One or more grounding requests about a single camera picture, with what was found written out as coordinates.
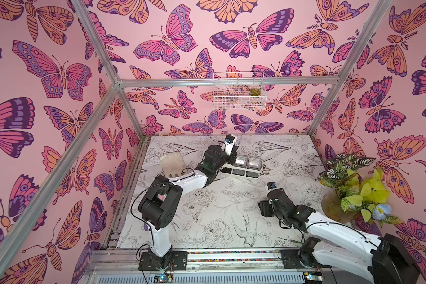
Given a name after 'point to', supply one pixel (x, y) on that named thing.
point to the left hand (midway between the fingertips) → (239, 144)
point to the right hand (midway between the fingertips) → (264, 202)
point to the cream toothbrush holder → (244, 166)
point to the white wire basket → (242, 90)
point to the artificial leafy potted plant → (354, 191)
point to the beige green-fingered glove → (173, 164)
